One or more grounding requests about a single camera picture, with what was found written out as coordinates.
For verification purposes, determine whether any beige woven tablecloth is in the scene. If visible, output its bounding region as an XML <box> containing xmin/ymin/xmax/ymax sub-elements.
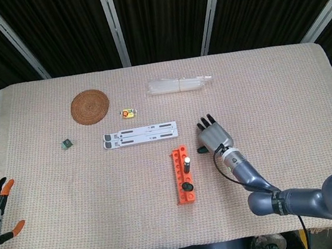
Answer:
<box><xmin>0</xmin><ymin>34</ymin><xmax>332</xmax><ymax>249</ymax></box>

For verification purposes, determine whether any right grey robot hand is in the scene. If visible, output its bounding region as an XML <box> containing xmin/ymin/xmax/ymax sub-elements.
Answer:
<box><xmin>195</xmin><ymin>110</ymin><xmax>237</xmax><ymax>157</ymax></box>

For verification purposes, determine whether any round woven rattan coaster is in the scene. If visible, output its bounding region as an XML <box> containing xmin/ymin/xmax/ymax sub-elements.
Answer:
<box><xmin>68</xmin><ymin>87</ymin><xmax>113</xmax><ymax>128</ymax></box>

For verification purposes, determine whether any clear plastic tube bundle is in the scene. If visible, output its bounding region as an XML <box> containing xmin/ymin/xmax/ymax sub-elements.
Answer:
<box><xmin>144</xmin><ymin>71</ymin><xmax>215</xmax><ymax>99</ymax></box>

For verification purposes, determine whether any orange screwdriver rack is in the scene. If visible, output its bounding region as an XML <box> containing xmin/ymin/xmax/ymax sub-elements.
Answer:
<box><xmin>168</xmin><ymin>144</ymin><xmax>198</xmax><ymax>207</ymax></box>

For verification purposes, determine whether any grey metal partition post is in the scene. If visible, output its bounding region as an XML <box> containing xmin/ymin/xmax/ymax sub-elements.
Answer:
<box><xmin>0</xmin><ymin>0</ymin><xmax>52</xmax><ymax>87</ymax></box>
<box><xmin>192</xmin><ymin>0</ymin><xmax>237</xmax><ymax>56</ymax></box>
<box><xmin>98</xmin><ymin>0</ymin><xmax>132</xmax><ymax>70</ymax></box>
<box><xmin>293</xmin><ymin>0</ymin><xmax>332</xmax><ymax>45</ymax></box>

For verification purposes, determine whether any yellow lion toy packet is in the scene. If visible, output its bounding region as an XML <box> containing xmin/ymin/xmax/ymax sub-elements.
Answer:
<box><xmin>119</xmin><ymin>106</ymin><xmax>138</xmax><ymax>120</ymax></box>

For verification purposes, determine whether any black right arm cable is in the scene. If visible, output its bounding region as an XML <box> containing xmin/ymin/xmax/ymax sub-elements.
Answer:
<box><xmin>211</xmin><ymin>132</ymin><xmax>311</xmax><ymax>249</ymax></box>

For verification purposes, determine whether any small green box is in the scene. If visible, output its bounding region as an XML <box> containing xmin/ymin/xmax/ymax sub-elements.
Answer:
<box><xmin>60</xmin><ymin>138</ymin><xmax>74</xmax><ymax>150</ymax></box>

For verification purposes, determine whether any large green black screwdriver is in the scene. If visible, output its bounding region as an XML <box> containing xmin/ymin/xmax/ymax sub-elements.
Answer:
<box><xmin>180</xmin><ymin>180</ymin><xmax>195</xmax><ymax>193</ymax></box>

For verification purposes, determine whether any white folding laptop stand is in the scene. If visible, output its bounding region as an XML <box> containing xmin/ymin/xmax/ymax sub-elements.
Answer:
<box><xmin>101</xmin><ymin>120</ymin><xmax>180</xmax><ymax>150</ymax></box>

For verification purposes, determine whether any black printed velcro strap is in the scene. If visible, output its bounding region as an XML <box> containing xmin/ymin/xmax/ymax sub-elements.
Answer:
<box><xmin>270</xmin><ymin>190</ymin><xmax>291</xmax><ymax>218</ymax></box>

